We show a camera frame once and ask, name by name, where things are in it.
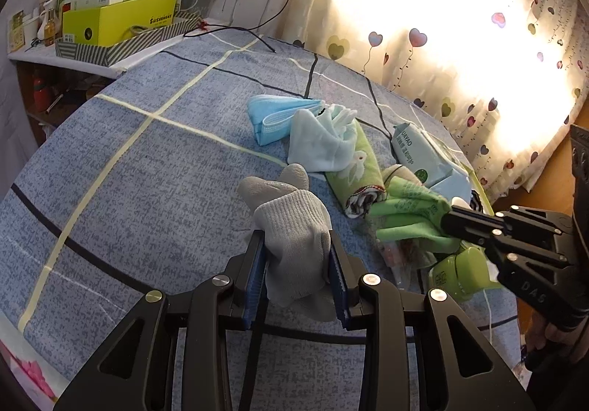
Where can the amber liquid bottle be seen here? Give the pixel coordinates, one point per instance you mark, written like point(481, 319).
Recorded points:
point(49, 29)

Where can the blue wet wipes pack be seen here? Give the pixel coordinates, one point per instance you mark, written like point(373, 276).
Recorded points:
point(423, 158)

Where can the blue face mask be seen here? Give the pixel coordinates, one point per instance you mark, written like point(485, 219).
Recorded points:
point(271, 116)

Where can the small yellow-green carton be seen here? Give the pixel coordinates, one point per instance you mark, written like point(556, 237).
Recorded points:
point(16, 31)

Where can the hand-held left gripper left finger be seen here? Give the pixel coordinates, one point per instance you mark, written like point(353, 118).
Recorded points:
point(255, 286)

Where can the heart-print curtain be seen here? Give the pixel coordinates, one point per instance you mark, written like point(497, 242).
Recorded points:
point(460, 24)

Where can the beige rolled sock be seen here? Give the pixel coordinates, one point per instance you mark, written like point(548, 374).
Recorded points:
point(398, 174)

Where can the clear plastic packet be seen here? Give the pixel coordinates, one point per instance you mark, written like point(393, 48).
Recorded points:
point(405, 263)

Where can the yellow-green cardboard box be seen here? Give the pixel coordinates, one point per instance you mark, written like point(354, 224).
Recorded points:
point(115, 22)

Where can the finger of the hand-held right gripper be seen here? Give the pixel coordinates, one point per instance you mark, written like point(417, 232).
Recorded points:
point(529, 252)
point(474, 220)

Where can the striped cardboard tray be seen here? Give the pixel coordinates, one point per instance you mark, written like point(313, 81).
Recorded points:
point(92, 53)

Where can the blue plaid bed sheet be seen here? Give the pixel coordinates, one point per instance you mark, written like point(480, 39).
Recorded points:
point(152, 190)

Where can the person's right hand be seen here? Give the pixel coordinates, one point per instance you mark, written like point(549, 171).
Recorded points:
point(559, 337)

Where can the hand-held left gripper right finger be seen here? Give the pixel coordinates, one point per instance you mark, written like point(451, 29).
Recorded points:
point(338, 291)

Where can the pink floral cloth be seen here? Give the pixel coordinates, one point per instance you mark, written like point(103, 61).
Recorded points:
point(27, 374)

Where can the grey knit glove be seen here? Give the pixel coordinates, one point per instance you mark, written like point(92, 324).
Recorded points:
point(294, 231)

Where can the light blue cloth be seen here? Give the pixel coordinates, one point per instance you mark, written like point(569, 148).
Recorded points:
point(317, 144)

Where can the green rabbit-print towel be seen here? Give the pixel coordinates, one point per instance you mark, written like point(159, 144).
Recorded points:
point(356, 171)

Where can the white side shelf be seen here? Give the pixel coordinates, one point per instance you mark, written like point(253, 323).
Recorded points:
point(69, 63)

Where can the green glove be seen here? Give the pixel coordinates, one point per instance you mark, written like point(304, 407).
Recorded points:
point(409, 213)

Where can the green storage box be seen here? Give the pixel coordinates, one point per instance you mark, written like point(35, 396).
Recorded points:
point(484, 197)

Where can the red container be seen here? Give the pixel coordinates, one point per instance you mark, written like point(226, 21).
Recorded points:
point(40, 93)

